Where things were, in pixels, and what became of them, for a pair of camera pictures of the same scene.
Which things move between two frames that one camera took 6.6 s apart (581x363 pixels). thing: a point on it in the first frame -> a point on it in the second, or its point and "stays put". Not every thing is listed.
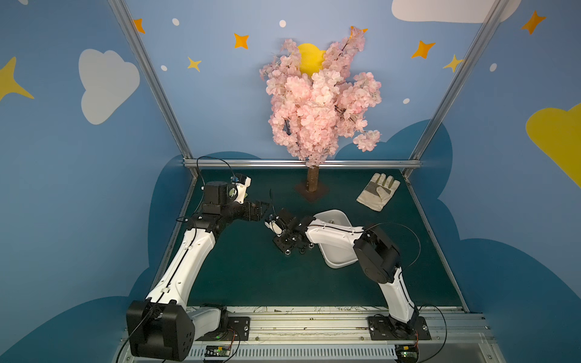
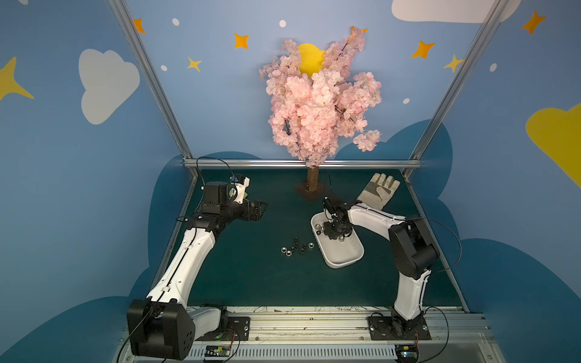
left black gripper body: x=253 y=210 stays put
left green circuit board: x=217 y=351 stays put
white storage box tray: x=337 y=257 stays put
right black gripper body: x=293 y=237 -> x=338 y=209
